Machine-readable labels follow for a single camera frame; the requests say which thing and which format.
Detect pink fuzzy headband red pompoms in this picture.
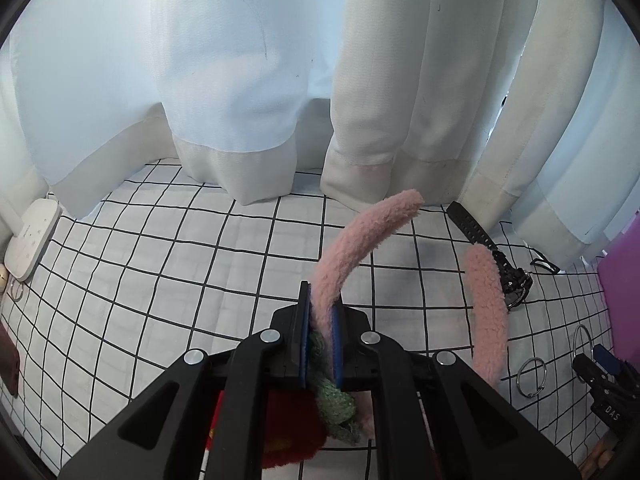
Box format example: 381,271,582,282
207,189,510,470

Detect black wrist watch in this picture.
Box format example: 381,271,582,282
446,201,534,311

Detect large metal ring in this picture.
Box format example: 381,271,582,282
573,324,595,362

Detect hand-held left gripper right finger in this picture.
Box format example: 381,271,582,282
330,296,583,480

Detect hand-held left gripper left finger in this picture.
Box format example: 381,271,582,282
59,281,313,480

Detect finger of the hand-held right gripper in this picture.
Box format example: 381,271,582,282
594,346,624,376
572,354,605,387

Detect small metal ring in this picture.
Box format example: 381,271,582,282
517,357,552,399

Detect cream thick curtain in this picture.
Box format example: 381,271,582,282
320,0,640,272

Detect white flat electronic device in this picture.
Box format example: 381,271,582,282
4,199,62,282

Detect purple plastic bin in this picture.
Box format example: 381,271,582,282
597,230,640,353

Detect dark red cloth item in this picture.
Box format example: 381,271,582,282
0,322,22,398

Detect white sheer curtain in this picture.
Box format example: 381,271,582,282
0,0,351,220

